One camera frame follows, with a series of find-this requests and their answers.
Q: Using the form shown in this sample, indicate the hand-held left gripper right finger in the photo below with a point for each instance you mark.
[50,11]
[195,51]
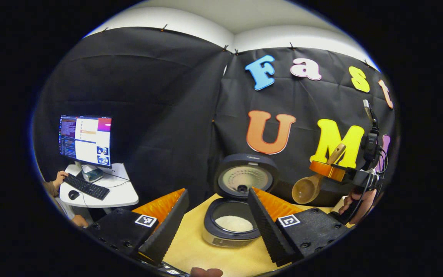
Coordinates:
[267,231]

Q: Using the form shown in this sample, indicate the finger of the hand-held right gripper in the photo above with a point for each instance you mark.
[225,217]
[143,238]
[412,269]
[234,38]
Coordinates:
[325,170]

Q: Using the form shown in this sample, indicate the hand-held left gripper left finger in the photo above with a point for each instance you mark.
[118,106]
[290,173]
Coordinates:
[167,231]

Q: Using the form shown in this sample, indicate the wooden spoon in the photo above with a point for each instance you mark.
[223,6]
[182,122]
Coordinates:
[306,190]

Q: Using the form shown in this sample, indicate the dark grey rice cooker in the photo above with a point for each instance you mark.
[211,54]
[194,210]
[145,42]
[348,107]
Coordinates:
[240,181]

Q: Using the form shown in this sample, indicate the white side table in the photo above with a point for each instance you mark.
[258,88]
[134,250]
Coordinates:
[121,192]

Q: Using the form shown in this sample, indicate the black keyboard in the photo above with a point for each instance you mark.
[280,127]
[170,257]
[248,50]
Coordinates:
[87,187]

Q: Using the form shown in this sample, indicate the black computer mouse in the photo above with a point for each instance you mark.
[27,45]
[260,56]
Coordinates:
[74,195]

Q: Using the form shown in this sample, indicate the computer monitor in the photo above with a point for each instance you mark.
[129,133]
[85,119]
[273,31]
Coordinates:
[87,140]

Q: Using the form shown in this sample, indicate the black backdrop cloth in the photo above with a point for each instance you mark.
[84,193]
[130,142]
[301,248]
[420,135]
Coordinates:
[148,96]

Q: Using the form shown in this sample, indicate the row of black cloth clips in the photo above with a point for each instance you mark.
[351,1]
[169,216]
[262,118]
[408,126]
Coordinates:
[164,27]

